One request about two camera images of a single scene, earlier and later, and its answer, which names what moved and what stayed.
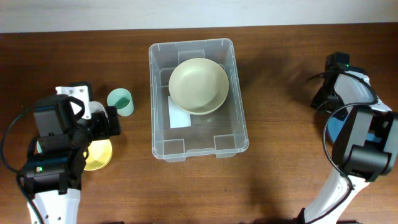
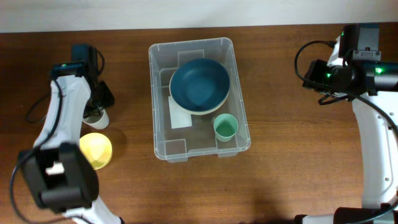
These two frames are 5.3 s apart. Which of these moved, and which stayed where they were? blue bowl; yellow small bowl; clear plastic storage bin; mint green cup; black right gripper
Moved: blue bowl; mint green cup; black right gripper
Stayed: yellow small bowl; clear plastic storage bin
